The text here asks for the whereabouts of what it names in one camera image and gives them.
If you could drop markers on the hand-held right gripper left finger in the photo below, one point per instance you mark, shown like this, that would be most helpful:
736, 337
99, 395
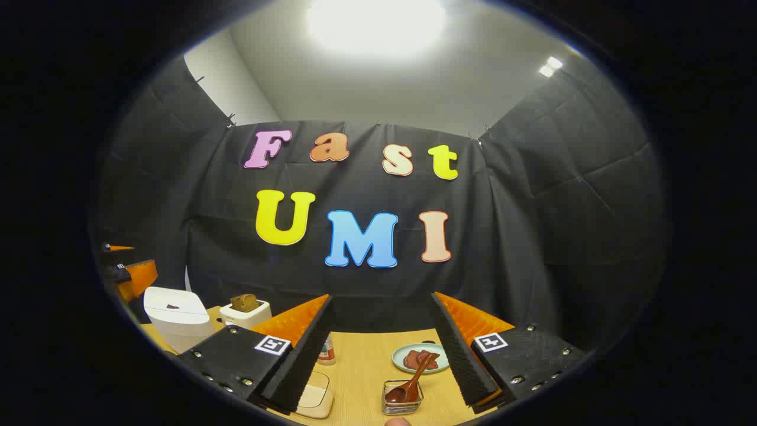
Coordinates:
295, 367

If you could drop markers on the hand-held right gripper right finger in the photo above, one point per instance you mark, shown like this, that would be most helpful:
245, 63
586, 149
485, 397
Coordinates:
461, 361

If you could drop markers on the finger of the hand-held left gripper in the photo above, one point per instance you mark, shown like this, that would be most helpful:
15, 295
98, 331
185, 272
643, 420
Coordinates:
121, 247
139, 278

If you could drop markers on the brown wooden spoon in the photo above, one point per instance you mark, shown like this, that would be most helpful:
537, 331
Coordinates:
414, 378

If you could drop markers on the white rice cooker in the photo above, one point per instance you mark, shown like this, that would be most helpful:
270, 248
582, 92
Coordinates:
177, 322

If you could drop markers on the clear plastic water bottle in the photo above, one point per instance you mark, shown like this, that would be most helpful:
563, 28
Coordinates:
326, 352

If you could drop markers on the clear plastic container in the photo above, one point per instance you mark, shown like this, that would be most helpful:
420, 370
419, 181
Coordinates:
316, 396

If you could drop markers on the red meat pieces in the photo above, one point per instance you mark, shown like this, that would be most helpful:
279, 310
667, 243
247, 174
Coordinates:
414, 357

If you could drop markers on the light green plate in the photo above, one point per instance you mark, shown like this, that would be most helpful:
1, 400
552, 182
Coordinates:
399, 361

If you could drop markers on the white toaster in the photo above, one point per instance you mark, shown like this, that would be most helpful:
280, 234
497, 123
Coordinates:
245, 319

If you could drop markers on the brown toast slice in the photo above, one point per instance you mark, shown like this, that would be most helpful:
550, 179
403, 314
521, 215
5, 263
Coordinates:
244, 303

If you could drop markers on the black backdrop cloth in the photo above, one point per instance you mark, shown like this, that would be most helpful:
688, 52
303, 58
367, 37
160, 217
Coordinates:
532, 236

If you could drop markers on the small ceiling light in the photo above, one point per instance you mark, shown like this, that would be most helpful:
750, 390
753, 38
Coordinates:
550, 66

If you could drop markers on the large ceiling light panel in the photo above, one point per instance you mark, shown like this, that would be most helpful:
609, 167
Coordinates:
375, 23

